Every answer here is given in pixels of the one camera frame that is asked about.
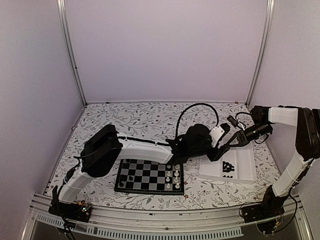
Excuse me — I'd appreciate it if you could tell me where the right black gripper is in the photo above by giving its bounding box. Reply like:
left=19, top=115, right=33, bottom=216
left=226, top=122, right=271, bottom=148

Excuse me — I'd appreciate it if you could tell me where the black and grey chessboard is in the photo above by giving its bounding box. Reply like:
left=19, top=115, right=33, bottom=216
left=114, top=159, right=185, bottom=196

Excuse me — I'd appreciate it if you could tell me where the left aluminium frame post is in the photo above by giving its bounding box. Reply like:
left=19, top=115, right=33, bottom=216
left=56, top=0, right=88, bottom=107

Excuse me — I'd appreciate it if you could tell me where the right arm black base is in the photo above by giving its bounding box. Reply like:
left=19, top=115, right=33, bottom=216
left=238, top=201, right=285, bottom=236

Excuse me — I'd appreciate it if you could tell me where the white plastic divided tray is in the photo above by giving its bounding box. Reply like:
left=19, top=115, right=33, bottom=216
left=198, top=143, right=257, bottom=185

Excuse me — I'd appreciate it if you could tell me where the white chess pieces row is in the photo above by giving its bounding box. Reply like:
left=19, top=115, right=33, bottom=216
left=165, top=164, right=182, bottom=191

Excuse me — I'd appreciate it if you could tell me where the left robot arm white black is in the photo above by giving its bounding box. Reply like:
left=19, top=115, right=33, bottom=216
left=52, top=123, right=230, bottom=217

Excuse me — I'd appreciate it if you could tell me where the black chess pieces pile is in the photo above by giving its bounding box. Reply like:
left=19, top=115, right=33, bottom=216
left=222, top=161, right=235, bottom=179

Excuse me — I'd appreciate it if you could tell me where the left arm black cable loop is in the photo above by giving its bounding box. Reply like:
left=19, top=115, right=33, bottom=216
left=173, top=102, right=221, bottom=141

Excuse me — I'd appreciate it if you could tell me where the front aluminium rail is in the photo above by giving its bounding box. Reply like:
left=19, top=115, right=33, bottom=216
left=22, top=195, right=313, bottom=240

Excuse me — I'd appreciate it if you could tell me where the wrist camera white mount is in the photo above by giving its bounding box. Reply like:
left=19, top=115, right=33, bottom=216
left=227, top=115, right=247, bottom=130
left=209, top=123, right=231, bottom=148

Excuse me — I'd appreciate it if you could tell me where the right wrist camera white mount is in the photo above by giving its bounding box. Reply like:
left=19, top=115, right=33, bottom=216
left=227, top=115, right=247, bottom=130

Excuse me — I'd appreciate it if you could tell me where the floral patterned table mat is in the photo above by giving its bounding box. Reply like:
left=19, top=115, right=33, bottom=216
left=45, top=102, right=280, bottom=211

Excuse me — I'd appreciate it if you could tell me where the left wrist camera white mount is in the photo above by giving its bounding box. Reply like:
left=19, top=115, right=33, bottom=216
left=209, top=123, right=231, bottom=148

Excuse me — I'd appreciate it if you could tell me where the right aluminium frame post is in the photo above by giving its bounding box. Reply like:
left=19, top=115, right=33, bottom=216
left=245, top=0, right=275, bottom=107

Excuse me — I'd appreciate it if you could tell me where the aluminium frame post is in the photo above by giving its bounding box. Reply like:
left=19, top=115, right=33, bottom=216
left=245, top=0, right=275, bottom=107
left=56, top=0, right=88, bottom=107

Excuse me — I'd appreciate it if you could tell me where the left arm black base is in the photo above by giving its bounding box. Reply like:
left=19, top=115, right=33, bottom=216
left=48, top=200, right=93, bottom=223

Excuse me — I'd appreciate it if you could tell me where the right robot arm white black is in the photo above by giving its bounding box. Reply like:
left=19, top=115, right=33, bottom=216
left=220, top=105, right=320, bottom=218

